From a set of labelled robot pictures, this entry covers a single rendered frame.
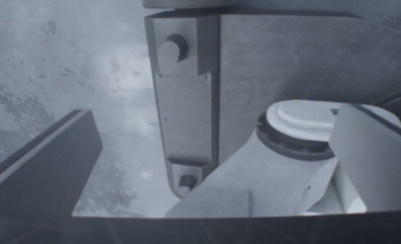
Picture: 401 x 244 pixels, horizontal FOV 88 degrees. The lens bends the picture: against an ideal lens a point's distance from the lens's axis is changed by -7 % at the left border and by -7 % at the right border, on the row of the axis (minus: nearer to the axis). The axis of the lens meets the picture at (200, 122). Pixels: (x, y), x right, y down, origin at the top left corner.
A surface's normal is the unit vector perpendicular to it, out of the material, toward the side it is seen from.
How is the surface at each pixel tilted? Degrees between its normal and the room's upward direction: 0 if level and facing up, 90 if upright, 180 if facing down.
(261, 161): 90
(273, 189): 90
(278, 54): 0
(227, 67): 0
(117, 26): 0
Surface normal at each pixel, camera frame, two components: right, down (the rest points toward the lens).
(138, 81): -0.22, 0.52
